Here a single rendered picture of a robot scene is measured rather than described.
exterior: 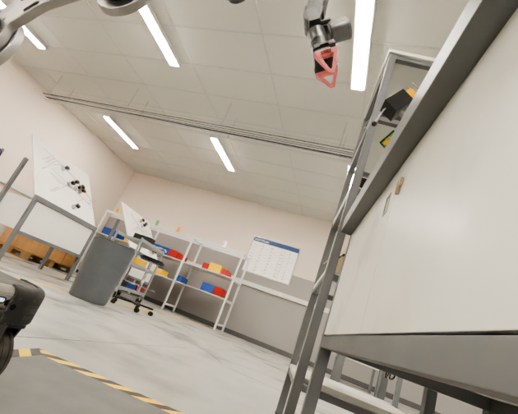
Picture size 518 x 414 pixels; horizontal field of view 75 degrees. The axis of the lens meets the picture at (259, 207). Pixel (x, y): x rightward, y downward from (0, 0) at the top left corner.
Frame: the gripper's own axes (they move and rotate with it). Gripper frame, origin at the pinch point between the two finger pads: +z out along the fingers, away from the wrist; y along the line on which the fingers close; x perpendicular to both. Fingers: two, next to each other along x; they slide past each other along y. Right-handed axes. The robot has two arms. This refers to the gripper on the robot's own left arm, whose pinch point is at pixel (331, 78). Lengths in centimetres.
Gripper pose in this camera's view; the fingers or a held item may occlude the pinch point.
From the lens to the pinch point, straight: 105.1
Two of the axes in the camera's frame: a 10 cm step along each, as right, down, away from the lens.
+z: 1.5, 8.9, -4.3
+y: 2.0, 4.0, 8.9
